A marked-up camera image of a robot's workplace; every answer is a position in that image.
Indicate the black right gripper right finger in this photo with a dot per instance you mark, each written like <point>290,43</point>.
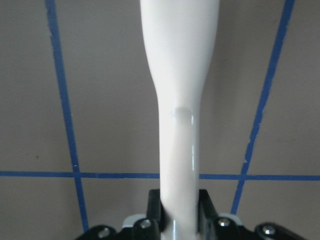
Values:
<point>206,212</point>

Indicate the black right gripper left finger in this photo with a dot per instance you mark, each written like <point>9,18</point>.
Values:
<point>155,208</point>

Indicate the beige hand brush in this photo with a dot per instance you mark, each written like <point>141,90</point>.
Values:
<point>179,38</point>

